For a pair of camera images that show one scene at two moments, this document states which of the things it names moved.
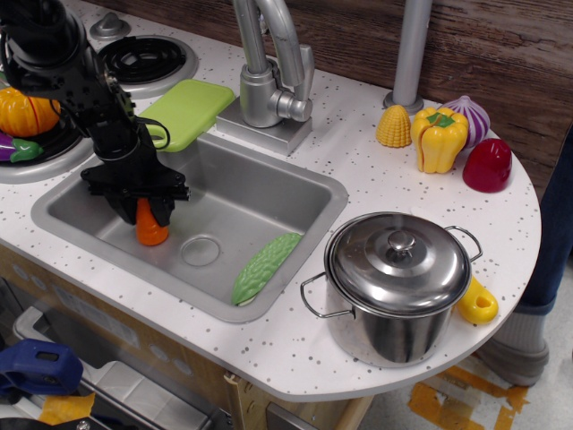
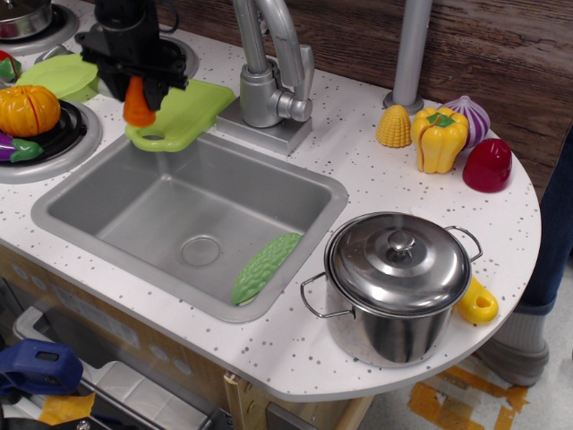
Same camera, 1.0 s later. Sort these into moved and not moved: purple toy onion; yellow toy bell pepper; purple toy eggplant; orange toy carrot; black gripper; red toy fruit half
Moved: orange toy carrot; black gripper
Not moved: purple toy onion; yellow toy bell pepper; red toy fruit half; purple toy eggplant
